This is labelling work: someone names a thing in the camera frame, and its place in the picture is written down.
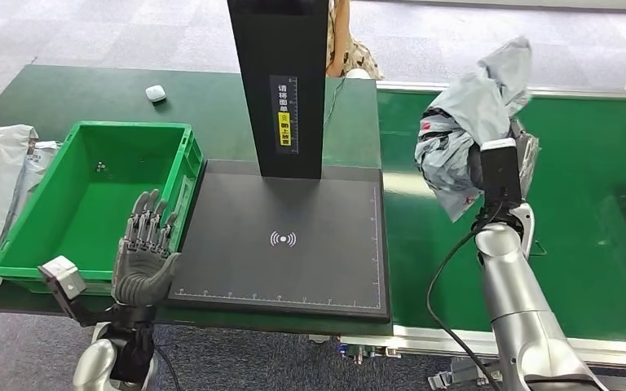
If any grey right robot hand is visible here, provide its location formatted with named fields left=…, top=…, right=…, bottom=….
left=509, top=117, right=541, bottom=200

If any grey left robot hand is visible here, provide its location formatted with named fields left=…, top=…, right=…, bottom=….
left=112, top=188, right=183, bottom=309

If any pale plastic courier package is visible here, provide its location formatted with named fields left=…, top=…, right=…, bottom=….
left=414, top=36, right=533, bottom=223

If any black inbound scanner machine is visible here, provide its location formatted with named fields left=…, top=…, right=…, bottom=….
left=165, top=0, right=392, bottom=325

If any green plastic crate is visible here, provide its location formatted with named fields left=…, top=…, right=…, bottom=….
left=0, top=121, right=205, bottom=297

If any grey courier bag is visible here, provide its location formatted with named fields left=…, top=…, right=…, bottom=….
left=0, top=141, right=61, bottom=239

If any dark green table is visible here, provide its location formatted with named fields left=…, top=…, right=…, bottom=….
left=0, top=64, right=395, bottom=338

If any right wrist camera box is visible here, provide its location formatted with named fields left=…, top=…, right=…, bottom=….
left=478, top=138, right=523, bottom=206

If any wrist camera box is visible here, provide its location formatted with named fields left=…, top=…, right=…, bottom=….
left=478, top=138, right=523, bottom=206
left=37, top=255, right=104, bottom=327

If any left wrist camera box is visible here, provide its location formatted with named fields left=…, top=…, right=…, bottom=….
left=37, top=255, right=104, bottom=327

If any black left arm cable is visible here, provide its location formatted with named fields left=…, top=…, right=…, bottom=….
left=153, top=345, right=183, bottom=391

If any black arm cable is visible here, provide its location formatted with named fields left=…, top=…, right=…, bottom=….
left=426, top=207, right=503, bottom=391
left=153, top=345, right=183, bottom=391

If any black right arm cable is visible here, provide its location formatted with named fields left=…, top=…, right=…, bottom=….
left=426, top=207, right=503, bottom=391

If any thin dark cable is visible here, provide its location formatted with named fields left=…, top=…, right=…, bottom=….
left=320, top=77, right=346, bottom=130

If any metal conveyor bracket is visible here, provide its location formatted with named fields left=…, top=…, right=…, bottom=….
left=427, top=358, right=503, bottom=391
left=337, top=336, right=403, bottom=362

